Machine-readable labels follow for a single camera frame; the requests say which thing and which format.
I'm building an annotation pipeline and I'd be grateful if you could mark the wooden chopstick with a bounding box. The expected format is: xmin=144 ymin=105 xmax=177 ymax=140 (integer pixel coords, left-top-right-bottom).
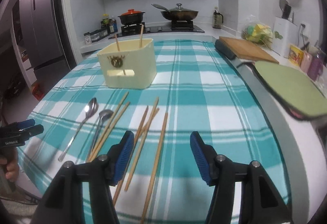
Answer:
xmin=139 ymin=108 xmax=160 ymax=136
xmin=113 ymin=106 xmax=149 ymax=205
xmin=87 ymin=91 xmax=129 ymax=162
xmin=124 ymin=97 xmax=159 ymax=191
xmin=140 ymin=112 xmax=168 ymax=224
xmin=88 ymin=102 xmax=130 ymax=162

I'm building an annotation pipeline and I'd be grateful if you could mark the steel spoon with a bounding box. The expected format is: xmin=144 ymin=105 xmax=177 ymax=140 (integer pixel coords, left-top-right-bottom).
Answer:
xmin=58 ymin=97 xmax=98 ymax=162
xmin=86 ymin=109 xmax=114 ymax=160

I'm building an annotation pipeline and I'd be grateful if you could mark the person's left hand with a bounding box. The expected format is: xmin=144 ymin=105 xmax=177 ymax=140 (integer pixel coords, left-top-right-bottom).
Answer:
xmin=1 ymin=147 xmax=19 ymax=182

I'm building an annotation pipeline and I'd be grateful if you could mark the red box on floor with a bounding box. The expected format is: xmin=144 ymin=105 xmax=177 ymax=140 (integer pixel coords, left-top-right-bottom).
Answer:
xmin=31 ymin=83 xmax=45 ymax=101

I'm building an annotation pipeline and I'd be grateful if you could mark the silver refrigerator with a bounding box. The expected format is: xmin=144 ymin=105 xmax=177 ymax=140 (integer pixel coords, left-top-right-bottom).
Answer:
xmin=18 ymin=0 xmax=76 ymax=93

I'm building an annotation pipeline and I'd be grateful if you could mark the spice jar rack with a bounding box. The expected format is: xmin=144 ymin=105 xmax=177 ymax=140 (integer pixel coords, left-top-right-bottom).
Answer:
xmin=84 ymin=28 xmax=108 ymax=45

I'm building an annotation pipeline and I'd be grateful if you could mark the green pot holder mat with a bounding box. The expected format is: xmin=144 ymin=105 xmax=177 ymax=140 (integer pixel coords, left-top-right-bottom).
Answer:
xmin=237 ymin=61 xmax=326 ymax=121

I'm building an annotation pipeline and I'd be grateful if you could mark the cream utensil holder box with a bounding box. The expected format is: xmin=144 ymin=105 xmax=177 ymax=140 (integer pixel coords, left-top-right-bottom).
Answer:
xmin=97 ymin=39 xmax=157 ymax=90

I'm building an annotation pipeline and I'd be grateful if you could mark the chopstick in box left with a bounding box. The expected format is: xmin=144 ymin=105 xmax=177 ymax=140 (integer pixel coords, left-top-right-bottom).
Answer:
xmin=114 ymin=34 xmax=120 ymax=52

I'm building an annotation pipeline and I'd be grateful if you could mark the chopstick in box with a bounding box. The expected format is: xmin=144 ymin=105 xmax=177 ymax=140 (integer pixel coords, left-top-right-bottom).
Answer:
xmin=114 ymin=34 xmax=120 ymax=52
xmin=139 ymin=24 xmax=144 ymax=48

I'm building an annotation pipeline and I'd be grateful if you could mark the teal plaid tablecloth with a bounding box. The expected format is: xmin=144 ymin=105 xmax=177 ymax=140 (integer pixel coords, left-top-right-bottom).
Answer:
xmin=18 ymin=40 xmax=291 ymax=223

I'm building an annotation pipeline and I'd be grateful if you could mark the sauce bottles group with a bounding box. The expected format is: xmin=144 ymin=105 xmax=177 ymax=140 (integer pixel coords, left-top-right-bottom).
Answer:
xmin=101 ymin=14 xmax=118 ymax=34

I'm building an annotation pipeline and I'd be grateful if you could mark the yellow snack packet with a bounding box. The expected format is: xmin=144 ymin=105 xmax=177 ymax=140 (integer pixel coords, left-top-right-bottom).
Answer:
xmin=288 ymin=44 xmax=304 ymax=67

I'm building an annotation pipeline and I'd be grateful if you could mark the black pot orange lid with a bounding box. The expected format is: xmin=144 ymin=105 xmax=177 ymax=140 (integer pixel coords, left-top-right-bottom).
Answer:
xmin=119 ymin=9 xmax=145 ymax=25

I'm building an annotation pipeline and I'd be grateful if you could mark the chopstick in box right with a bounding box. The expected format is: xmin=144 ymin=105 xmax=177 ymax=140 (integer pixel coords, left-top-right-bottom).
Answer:
xmin=139 ymin=24 xmax=144 ymax=48

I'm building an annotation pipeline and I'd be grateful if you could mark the wooden cutting board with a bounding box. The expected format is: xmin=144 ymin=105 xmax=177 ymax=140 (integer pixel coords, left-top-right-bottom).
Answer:
xmin=219 ymin=37 xmax=279 ymax=64

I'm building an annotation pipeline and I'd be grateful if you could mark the plastic bag of sponges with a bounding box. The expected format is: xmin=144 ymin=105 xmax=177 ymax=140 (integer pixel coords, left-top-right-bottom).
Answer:
xmin=241 ymin=15 xmax=273 ymax=48

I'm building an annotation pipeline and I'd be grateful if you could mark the white knife block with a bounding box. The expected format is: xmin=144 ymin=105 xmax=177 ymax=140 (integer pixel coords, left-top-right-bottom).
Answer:
xmin=272 ymin=0 xmax=298 ymax=58

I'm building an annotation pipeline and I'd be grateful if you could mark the black gas stove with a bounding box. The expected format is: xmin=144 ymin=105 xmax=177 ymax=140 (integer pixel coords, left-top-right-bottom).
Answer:
xmin=117 ymin=21 xmax=205 ymax=37

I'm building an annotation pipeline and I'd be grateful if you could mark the olive water jug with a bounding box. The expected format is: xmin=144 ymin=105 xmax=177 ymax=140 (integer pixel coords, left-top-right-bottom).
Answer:
xmin=212 ymin=7 xmax=224 ymax=29

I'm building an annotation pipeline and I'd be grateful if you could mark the black wok glass lid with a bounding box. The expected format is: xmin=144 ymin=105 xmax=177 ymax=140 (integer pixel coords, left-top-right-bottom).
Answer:
xmin=151 ymin=3 xmax=198 ymax=21

